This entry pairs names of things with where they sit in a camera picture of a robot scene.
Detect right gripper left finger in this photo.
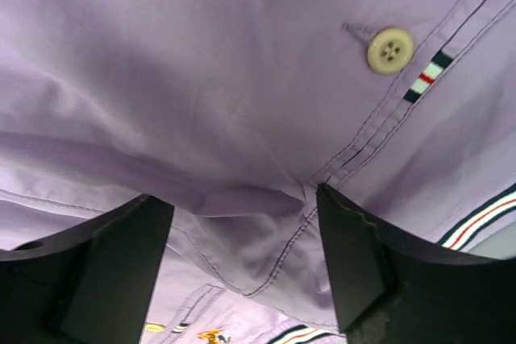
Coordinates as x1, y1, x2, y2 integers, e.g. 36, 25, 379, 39
1, 195, 174, 343

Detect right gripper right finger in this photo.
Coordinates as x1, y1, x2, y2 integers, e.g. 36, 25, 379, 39
316, 184, 515, 344

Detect purple trousers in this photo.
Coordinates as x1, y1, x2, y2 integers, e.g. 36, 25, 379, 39
1, 0, 515, 343

